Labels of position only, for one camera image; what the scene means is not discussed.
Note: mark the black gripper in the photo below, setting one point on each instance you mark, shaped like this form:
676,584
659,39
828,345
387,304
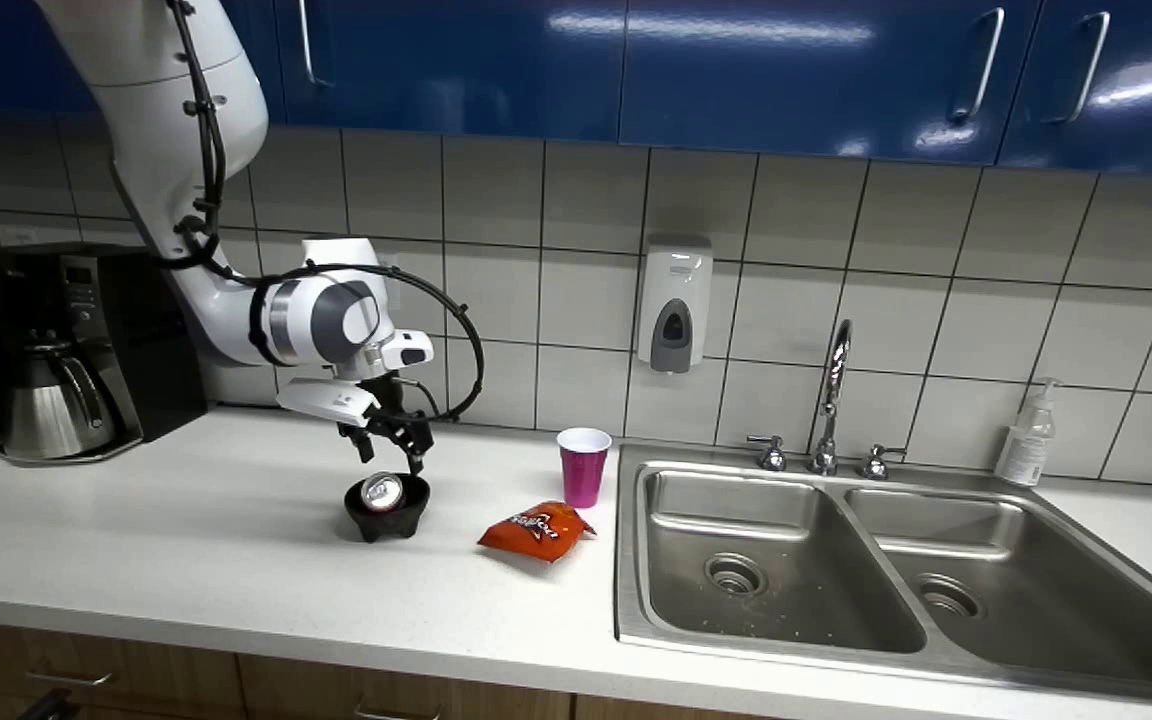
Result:
387,396

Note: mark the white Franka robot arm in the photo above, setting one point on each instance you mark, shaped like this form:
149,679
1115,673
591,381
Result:
149,107

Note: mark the black bowl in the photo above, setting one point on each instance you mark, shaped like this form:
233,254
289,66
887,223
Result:
387,524

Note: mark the orange Doritos chip bag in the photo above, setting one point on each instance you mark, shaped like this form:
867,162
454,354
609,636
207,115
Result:
537,529

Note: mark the purple plastic cup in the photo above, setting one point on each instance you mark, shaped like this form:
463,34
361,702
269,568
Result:
584,466

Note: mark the wooden lower cabinet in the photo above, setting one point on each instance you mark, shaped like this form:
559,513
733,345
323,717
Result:
269,682

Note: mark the black drip coffee maker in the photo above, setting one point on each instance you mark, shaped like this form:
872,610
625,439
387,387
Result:
137,335

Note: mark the steel coffee carafe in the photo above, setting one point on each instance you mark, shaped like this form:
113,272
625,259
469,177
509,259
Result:
57,402

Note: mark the chrome faucet knob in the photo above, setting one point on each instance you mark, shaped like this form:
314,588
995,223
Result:
773,459
881,462

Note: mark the chrome sink faucet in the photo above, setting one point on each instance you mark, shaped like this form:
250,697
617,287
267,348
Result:
828,387

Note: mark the stainless steel double sink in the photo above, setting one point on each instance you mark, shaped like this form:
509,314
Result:
871,575

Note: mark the blue upper cabinets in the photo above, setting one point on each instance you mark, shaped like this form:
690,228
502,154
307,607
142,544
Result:
737,66

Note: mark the clear soap bottle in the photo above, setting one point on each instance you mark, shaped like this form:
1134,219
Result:
1024,441

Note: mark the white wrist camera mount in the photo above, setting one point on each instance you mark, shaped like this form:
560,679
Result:
323,402

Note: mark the white wall soap dispenser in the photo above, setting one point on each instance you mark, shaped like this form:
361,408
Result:
675,304

